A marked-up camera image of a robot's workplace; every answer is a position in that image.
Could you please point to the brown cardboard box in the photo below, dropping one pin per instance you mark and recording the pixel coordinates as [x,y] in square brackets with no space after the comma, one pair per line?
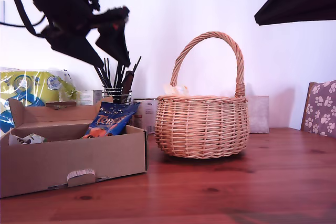
[78,155]

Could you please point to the yellow-green wrapped bottle pack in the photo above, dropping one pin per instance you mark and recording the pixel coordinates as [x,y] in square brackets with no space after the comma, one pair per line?
[26,85]

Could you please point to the blue Terry's chocolate bag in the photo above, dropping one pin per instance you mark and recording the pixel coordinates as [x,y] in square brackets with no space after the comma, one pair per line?
[110,124]

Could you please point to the red yellow Maltesers bunnies bag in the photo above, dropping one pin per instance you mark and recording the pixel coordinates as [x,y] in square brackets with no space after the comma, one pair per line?
[174,90]

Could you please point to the pale grey pouch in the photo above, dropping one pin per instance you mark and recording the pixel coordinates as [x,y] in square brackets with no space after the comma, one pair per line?
[260,113]

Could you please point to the small white black-print bag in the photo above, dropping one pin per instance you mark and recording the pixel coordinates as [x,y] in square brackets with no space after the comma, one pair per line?
[29,139]

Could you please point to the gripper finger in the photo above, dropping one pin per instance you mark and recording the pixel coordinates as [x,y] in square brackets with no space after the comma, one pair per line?
[76,48]
[115,43]

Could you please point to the tin can with white label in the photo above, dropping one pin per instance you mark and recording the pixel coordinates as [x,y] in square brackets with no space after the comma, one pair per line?
[147,116]

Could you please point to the wooden chair frame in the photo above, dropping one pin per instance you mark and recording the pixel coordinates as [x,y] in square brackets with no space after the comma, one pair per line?
[310,88]

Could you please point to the white carton with label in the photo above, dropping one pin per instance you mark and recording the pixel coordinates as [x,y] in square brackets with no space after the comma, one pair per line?
[86,96]

